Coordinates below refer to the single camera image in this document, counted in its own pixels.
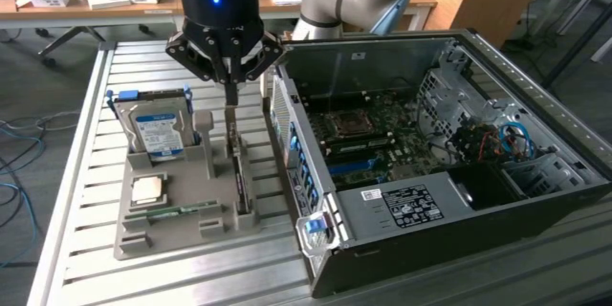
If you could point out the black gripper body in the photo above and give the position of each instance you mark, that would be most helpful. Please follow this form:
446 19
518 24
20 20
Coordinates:
218 15

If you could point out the black Nvidia graphics card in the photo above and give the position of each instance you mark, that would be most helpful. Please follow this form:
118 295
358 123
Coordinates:
242 177

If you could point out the hard disk with blue carrier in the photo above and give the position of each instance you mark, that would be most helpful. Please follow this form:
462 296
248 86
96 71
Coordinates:
158 134

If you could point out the metal CPU socket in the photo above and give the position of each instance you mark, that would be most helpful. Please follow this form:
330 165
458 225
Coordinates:
351 121

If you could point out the installed green RAM stick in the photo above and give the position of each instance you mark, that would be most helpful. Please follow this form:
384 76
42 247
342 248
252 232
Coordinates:
363 144

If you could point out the blue expansion slot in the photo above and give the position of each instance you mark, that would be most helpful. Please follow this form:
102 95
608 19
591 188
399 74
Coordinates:
351 168

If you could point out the green motherboard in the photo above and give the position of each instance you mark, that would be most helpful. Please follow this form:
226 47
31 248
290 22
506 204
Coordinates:
407 130

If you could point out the grey plastic parts rack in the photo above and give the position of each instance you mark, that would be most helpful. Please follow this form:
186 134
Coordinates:
191 191

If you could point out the silver CPU chip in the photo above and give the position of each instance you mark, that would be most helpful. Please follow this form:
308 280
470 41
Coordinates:
148 189

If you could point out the metal drive cage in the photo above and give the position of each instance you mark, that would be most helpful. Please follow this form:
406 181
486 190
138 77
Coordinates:
454 105

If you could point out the blue case release latch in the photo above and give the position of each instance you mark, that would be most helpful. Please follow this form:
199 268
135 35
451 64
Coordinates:
315 227

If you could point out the grey power supply unit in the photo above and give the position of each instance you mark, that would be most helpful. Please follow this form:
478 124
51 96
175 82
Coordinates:
363 220

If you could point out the black open PC case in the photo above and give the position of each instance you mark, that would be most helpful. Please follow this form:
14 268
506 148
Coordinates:
454 248

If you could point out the metal disk bay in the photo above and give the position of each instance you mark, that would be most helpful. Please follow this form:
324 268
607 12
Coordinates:
546 177

